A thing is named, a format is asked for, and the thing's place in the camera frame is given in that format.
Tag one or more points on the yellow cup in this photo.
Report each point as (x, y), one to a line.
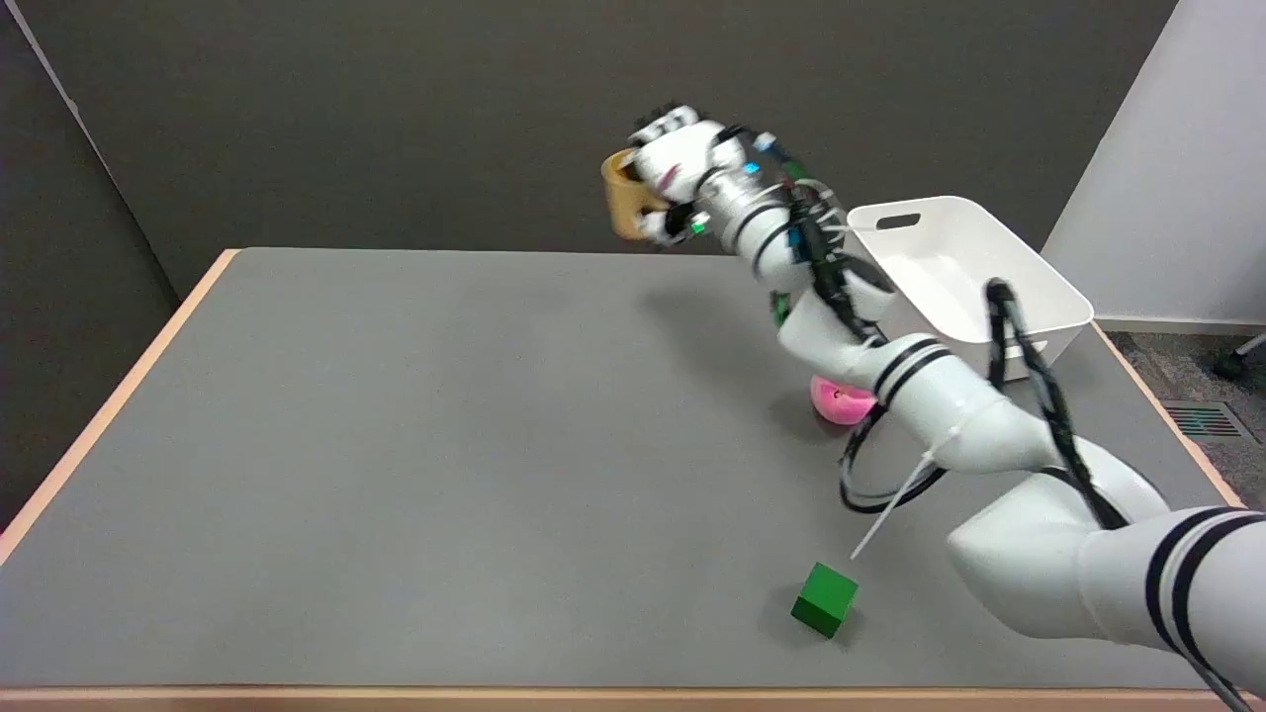
(625, 198)

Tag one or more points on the chair caster wheel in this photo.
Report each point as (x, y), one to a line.
(1236, 362)

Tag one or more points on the pink round object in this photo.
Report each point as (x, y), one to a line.
(841, 402)

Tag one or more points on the white plastic box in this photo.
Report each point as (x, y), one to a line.
(964, 277)

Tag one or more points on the green cube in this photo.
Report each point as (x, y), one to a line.
(824, 599)

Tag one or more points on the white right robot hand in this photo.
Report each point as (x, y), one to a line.
(678, 158)

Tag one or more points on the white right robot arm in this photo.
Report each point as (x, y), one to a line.
(989, 435)

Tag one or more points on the floor vent grille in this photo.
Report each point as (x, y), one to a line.
(1204, 420)

